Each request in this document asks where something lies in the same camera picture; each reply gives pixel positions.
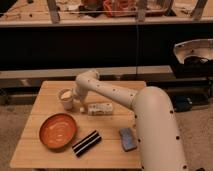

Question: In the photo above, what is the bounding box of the blue sponge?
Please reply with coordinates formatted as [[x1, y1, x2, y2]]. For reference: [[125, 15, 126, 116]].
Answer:
[[119, 128, 137, 152]]

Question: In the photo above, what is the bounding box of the white small carton box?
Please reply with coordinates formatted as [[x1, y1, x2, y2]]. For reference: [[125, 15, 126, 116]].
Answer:
[[87, 103, 114, 115]]

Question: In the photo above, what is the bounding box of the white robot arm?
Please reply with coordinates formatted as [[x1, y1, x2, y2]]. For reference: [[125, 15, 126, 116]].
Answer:
[[73, 70, 188, 171]]

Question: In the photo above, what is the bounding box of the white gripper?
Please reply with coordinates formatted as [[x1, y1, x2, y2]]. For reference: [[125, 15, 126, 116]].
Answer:
[[73, 86, 88, 113]]

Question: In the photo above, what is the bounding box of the wooden table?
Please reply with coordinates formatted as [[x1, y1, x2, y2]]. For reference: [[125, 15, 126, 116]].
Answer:
[[10, 81, 141, 169]]

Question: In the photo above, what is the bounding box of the black striped block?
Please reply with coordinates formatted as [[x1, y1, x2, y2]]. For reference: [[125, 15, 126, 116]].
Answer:
[[72, 130, 102, 157]]

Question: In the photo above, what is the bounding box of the silver metal dome appliance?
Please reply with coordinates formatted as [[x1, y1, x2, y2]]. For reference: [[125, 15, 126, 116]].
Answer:
[[173, 39, 213, 64]]

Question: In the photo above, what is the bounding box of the orange bowl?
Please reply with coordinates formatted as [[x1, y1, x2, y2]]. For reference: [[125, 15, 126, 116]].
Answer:
[[39, 113, 77, 150]]

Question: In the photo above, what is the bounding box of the wooden shelf with clutter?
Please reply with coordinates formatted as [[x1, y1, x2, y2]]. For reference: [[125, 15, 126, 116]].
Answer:
[[0, 0, 213, 27]]

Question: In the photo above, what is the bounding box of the white ceramic cup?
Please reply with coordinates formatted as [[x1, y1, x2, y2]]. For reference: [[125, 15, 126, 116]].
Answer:
[[58, 89, 73, 110]]

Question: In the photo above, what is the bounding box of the black hanging cable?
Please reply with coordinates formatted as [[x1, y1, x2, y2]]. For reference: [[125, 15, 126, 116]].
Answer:
[[134, 21, 139, 76]]

